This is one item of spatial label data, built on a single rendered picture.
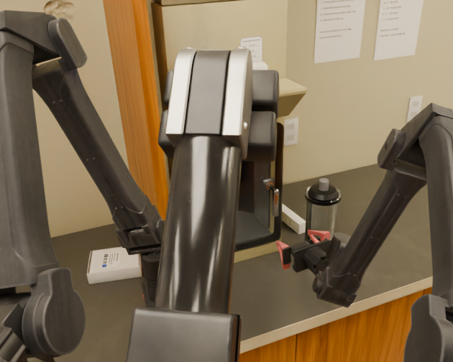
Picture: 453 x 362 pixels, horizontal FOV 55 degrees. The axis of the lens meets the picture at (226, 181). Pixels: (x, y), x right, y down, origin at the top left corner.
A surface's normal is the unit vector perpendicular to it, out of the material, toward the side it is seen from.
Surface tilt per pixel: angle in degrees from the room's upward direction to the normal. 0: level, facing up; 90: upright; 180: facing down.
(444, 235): 70
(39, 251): 64
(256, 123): 44
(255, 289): 0
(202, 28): 90
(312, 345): 90
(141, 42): 90
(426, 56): 90
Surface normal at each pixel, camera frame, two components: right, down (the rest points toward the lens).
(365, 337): 0.37, 0.42
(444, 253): -0.95, -0.33
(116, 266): -0.04, -0.88
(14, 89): 0.93, -0.18
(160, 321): -0.13, -0.31
